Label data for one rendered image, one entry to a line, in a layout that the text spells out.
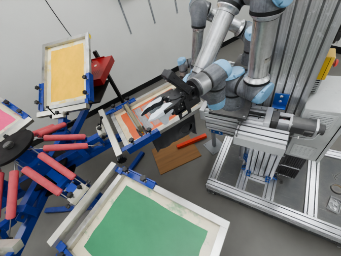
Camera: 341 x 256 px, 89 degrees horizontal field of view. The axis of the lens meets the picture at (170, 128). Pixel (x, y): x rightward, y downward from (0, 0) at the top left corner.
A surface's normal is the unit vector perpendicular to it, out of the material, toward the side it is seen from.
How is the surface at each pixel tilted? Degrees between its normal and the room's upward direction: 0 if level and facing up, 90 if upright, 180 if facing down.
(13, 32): 90
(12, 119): 32
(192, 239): 0
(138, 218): 0
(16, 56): 90
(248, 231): 0
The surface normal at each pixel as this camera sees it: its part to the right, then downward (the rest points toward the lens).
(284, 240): -0.23, -0.65
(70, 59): -0.20, -0.16
